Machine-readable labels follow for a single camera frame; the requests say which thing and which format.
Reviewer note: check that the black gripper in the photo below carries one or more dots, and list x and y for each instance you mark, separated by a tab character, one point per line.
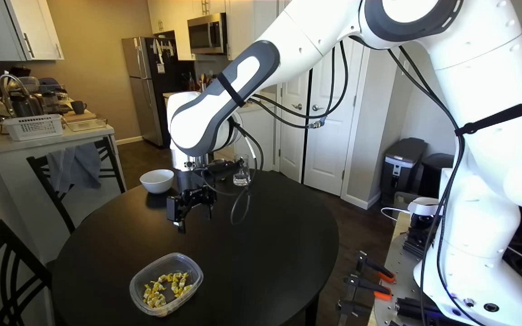
191	198

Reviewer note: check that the clear plastic lunch box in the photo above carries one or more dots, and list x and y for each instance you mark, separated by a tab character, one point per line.
193	272

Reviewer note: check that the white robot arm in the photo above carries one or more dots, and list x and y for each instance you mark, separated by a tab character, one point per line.
485	91

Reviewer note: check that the yellow candy pile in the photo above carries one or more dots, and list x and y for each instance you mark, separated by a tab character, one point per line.
164	288

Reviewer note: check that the white bowl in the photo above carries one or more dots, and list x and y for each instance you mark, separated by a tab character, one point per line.
155	181

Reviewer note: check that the clear drinking glass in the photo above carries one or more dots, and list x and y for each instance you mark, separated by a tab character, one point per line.
242	178

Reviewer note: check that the white panel door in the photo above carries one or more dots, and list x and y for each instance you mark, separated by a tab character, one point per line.
335	145
291	145

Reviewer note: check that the grey hanging cloth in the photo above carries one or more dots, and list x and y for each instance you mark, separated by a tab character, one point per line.
74	165

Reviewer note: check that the stainless steel refrigerator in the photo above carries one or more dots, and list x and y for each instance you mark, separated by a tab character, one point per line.
144	91

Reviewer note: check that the dark mug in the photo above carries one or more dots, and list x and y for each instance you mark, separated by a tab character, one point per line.
79	107

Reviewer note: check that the black cross-leg chair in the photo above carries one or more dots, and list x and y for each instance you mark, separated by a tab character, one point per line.
36	163

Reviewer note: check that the stainless microwave oven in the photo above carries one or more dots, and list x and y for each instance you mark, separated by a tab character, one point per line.
206	33

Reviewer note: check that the white kitchen counter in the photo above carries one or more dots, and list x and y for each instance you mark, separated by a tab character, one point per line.
8	150

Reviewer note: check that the cream upper cabinet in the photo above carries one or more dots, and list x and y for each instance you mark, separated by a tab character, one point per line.
168	15

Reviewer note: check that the black trash bin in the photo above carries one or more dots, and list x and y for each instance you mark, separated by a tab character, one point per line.
404	163

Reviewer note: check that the black device white lid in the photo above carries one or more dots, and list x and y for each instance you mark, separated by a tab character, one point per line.
422	232

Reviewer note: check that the dark brown bin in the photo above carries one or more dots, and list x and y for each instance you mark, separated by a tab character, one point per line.
440	165

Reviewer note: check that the white wall cabinet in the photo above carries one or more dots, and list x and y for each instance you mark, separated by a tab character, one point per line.
244	18

